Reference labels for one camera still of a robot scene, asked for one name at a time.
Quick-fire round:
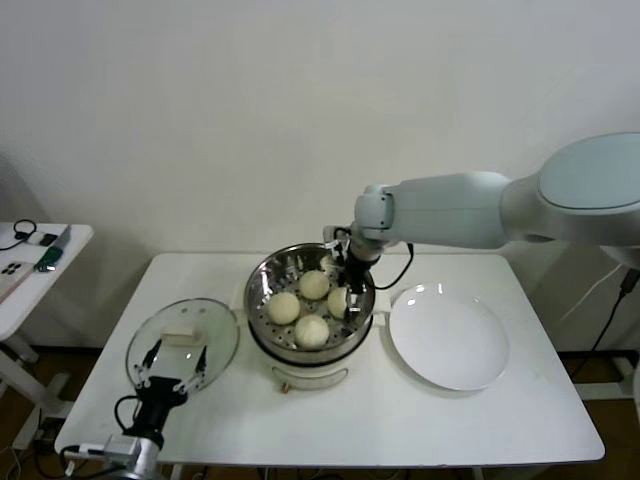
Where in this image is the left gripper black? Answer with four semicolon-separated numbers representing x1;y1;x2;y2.
132;338;208;436

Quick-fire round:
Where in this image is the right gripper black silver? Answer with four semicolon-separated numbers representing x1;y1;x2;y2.
335;234;384;321

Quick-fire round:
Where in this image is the white steamed baozi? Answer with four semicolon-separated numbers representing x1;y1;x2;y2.
327;287;352;321
298;269;331;302
293;314;331;350
266;292;302;326

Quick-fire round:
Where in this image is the round glass lid cream handle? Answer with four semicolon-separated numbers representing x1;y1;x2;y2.
125;298;240;397

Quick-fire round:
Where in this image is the perforated steel steamer basket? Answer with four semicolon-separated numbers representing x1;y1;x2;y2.
229;243;392;354

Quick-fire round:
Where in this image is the cream electric cooking pot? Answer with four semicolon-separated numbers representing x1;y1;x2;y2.
248;319;374;394

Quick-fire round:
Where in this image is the white round plate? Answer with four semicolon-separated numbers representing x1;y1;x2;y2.
388;282;511;392

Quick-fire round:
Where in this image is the dark floor power strip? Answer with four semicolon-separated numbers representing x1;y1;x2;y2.
33;418;62;445

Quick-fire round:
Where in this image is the white side table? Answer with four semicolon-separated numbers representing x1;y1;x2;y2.
0;222;95;416

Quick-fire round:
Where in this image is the beige booklet with black dots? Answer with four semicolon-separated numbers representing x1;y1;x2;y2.
0;259;32;304

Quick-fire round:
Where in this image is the right wrist camera silver box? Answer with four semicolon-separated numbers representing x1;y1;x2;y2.
322;225;351;252

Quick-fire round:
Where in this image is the wrist camera silver box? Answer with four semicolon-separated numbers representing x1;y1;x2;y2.
62;433;142;459
322;225;351;252

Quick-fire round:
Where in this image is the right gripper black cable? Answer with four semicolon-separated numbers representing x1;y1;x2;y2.
372;242;414;291

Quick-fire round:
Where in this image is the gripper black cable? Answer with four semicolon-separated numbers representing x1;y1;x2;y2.
114;394;145;436
372;242;414;291

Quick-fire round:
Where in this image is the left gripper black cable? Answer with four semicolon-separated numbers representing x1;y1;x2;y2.
114;394;145;436

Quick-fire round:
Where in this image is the left wrist camera silver box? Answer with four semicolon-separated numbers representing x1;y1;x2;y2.
62;433;142;459

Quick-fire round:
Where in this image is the black coiled cable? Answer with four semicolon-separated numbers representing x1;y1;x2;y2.
0;219;37;251

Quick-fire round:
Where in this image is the white wall cable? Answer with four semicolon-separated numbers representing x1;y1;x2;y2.
562;267;621;321

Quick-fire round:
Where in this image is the black power cable with adapter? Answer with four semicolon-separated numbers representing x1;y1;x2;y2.
592;272;640;354

